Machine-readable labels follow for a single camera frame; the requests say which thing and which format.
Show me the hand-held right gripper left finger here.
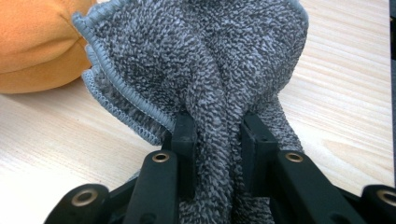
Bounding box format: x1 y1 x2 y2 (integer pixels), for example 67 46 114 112
123 111 199 224

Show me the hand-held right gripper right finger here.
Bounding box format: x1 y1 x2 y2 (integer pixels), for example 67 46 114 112
240 112 366 224

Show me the grey terry cloth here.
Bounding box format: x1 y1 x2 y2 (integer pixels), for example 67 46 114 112
72 0 310 224

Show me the orange plush toy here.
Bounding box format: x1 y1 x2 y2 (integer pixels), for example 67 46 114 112
0 0 98 95

